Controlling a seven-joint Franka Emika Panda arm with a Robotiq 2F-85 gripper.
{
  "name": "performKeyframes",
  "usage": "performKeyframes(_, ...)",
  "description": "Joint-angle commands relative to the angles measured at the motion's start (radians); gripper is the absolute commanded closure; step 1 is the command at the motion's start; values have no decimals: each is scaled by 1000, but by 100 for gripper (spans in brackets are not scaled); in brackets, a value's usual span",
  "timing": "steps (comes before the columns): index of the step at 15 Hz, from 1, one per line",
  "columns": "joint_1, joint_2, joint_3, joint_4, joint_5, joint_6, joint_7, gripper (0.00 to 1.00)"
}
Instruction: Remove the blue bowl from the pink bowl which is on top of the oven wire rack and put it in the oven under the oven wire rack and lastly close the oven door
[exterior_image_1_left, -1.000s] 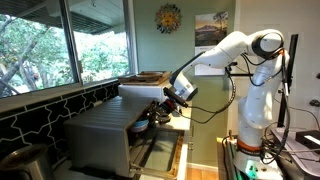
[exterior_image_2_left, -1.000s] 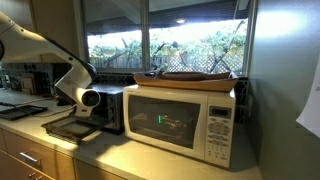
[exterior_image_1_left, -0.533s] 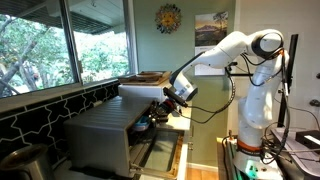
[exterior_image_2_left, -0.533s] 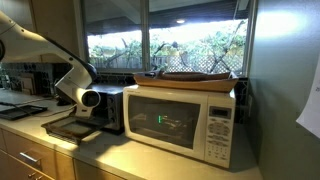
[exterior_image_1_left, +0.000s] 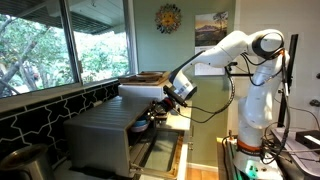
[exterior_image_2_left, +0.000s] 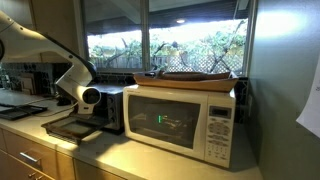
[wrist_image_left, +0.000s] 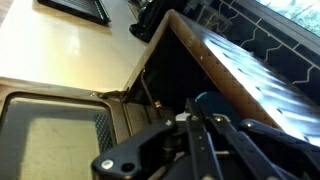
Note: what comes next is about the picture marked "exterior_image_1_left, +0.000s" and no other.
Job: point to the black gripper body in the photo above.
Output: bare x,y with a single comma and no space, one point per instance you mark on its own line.
165,107

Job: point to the blue bowl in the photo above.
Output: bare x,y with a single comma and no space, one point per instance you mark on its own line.
141,122

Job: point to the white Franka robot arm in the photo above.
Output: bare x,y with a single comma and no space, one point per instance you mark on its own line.
260,100

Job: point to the pink bowl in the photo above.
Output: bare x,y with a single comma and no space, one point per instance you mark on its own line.
138,129

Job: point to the silver toaster oven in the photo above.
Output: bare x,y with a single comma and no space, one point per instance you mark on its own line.
100,133

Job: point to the wooden serving tray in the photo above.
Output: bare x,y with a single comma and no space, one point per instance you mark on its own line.
146,80

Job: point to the metal pot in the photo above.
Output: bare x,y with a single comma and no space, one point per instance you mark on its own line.
23,163

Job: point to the grey side table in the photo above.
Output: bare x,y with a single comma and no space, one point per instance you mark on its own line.
300,160

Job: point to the black box with white stripe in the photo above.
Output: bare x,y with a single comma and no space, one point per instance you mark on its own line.
308,138

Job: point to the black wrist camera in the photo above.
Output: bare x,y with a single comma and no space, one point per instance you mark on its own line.
175,96

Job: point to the sun wall decoration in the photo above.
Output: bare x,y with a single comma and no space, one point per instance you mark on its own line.
168,18

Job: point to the wall calendar paper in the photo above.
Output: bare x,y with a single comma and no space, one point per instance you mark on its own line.
210,30

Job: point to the grey window frame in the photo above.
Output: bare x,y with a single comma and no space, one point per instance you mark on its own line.
70,43

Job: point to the black camera stand pole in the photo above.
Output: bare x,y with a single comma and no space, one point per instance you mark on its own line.
289,66

